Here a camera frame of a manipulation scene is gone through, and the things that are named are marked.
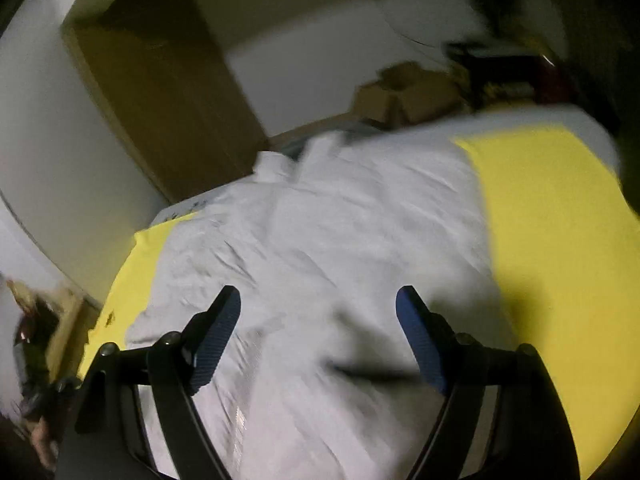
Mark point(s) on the wooden bedside cabinet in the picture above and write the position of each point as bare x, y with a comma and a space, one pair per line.
70, 330

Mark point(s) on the brown cardboard box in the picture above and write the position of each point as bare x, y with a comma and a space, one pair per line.
415, 95

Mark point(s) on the white duvet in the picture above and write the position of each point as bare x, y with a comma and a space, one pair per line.
325, 240

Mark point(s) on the person's left forearm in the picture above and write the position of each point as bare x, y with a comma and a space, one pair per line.
46, 442

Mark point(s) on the wooden door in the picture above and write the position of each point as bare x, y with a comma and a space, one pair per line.
165, 85

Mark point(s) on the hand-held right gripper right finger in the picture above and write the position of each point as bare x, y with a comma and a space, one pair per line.
420, 340

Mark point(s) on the blue grey cloth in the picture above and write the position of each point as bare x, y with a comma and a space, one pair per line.
300, 145

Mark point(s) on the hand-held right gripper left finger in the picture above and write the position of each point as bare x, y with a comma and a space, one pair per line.
219, 340

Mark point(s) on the yellow bed sheet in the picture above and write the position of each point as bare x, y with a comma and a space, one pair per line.
555, 260

